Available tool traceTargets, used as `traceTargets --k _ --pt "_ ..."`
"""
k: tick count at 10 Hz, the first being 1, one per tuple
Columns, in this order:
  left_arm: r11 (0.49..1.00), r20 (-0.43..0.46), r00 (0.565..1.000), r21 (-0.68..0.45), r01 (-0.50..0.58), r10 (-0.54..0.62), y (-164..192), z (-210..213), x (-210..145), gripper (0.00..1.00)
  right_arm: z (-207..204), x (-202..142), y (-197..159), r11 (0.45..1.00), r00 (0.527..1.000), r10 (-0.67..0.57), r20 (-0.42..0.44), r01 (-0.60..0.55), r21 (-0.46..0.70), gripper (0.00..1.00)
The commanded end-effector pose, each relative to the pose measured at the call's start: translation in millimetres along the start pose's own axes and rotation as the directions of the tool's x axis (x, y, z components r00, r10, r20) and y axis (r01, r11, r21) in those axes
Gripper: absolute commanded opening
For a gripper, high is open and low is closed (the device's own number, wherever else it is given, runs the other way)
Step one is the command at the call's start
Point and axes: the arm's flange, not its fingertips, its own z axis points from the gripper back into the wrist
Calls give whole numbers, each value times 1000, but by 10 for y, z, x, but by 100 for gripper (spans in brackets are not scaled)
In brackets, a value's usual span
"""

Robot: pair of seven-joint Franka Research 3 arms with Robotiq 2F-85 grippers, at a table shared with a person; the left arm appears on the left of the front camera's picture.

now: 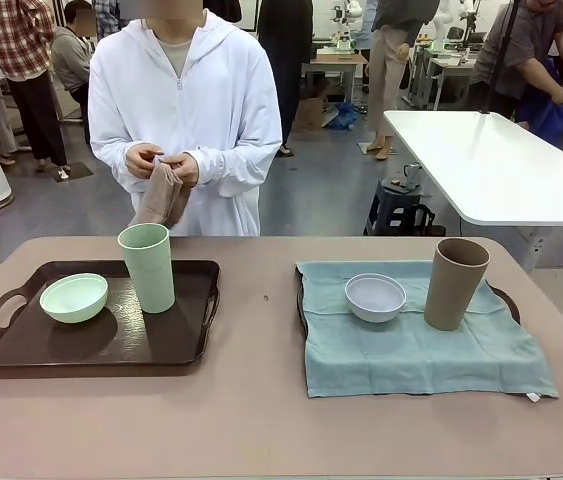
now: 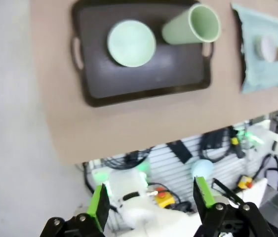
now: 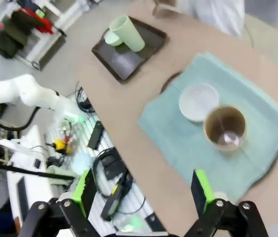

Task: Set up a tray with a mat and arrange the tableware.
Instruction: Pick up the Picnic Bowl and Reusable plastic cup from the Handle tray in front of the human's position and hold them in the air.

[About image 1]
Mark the metal pot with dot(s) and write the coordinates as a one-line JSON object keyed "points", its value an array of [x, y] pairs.
{"points": [[413, 176]]}

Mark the grey background workbench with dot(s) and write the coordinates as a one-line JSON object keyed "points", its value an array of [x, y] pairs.
{"points": [[441, 75]]}

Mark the teal cloth mat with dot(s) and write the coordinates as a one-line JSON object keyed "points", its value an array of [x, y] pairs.
{"points": [[411, 360]]}

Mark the person's left forearm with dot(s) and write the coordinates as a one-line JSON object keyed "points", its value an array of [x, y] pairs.
{"points": [[241, 160]]}

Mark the person's right hand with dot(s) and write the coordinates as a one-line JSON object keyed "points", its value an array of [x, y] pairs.
{"points": [[141, 160]]}

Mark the black step stool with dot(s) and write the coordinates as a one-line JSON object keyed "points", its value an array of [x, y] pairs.
{"points": [[396, 212]]}

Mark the light green tall cup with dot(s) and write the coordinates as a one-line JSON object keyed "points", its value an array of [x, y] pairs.
{"points": [[151, 280]]}

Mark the seated person in grey hoodie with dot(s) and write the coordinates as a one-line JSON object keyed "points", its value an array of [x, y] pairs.
{"points": [[71, 60]]}

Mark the blue plastic bag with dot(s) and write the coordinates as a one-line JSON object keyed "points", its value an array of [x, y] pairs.
{"points": [[347, 115]]}

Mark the brown-top background table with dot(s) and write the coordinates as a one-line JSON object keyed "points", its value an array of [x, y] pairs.
{"points": [[336, 62]]}

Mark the person in plaid shirt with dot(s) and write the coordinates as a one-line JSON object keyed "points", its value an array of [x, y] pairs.
{"points": [[21, 50]]}

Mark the pale blue bowl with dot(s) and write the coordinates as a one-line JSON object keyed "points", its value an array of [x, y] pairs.
{"points": [[376, 302]]}

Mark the person in beige trousers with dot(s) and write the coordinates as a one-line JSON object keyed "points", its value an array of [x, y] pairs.
{"points": [[396, 75]]}

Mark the person in dark coat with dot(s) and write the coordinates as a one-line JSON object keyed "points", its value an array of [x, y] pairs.
{"points": [[286, 60]]}

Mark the white side table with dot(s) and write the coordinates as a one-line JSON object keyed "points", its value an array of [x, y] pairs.
{"points": [[491, 165]]}

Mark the beige cloth mat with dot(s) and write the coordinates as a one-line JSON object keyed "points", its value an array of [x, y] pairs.
{"points": [[158, 200]]}

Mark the dark brown serving tray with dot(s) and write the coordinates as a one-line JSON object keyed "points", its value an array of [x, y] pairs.
{"points": [[301, 315], [86, 345]]}

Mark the black stand pole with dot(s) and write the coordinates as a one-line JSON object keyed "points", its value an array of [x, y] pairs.
{"points": [[503, 50]]}

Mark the dark floor mat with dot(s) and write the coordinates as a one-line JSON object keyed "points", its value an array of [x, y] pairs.
{"points": [[78, 171]]}

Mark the person's left hand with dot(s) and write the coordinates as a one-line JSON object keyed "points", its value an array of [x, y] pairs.
{"points": [[185, 170]]}

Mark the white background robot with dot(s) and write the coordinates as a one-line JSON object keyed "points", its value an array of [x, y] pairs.
{"points": [[448, 22]]}

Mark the brown tall cup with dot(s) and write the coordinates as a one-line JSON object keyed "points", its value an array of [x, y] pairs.
{"points": [[453, 295]]}

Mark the light green bowl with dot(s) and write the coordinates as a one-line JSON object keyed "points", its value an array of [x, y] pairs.
{"points": [[73, 302]]}

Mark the person in grey shirt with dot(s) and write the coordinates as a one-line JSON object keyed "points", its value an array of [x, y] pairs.
{"points": [[521, 45]]}

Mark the person in white hoodie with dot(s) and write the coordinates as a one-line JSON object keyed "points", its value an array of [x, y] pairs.
{"points": [[221, 110]]}

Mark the blue jacket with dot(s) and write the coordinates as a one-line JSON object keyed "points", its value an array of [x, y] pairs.
{"points": [[546, 110]]}

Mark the cardboard box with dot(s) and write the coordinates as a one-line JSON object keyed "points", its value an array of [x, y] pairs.
{"points": [[311, 112]]}

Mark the person's right forearm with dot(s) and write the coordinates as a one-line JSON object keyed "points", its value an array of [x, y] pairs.
{"points": [[108, 162]]}

